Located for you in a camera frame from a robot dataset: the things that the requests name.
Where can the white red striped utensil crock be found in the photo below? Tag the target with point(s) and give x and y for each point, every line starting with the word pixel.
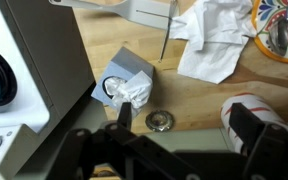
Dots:
pixel 274 113

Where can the white electric stove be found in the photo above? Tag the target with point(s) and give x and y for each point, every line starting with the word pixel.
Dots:
pixel 50 50

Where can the light blue tissue box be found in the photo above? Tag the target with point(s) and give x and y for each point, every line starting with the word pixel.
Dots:
pixel 127 63

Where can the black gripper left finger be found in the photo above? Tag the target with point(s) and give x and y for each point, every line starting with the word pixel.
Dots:
pixel 125 115

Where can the white paper towel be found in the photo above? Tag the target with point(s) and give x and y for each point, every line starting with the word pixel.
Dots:
pixel 214 50

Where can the black stove burner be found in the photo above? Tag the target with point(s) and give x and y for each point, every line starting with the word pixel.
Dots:
pixel 9 83

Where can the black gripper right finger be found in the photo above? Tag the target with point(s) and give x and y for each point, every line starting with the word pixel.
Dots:
pixel 244 121

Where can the metal jar lid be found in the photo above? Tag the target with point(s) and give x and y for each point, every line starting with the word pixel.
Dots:
pixel 159 120

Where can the white tissue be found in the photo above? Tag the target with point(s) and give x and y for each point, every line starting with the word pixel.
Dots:
pixel 134 90

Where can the wooden paddle board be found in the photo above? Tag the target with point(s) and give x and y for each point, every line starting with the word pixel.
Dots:
pixel 267 78

